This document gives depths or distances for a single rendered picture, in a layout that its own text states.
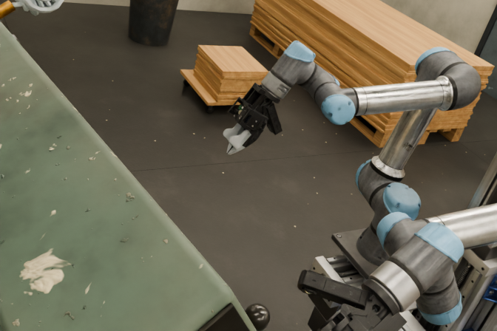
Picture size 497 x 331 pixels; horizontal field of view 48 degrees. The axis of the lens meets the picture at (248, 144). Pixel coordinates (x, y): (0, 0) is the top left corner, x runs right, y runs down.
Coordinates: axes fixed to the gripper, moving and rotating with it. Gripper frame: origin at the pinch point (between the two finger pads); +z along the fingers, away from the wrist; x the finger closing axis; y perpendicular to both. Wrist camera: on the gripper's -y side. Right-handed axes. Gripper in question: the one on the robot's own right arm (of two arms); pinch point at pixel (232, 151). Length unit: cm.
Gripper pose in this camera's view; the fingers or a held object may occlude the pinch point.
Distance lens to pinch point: 159.5
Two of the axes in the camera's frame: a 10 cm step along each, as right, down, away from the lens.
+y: -6.6, -3.4, -6.7
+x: 4.5, 5.4, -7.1
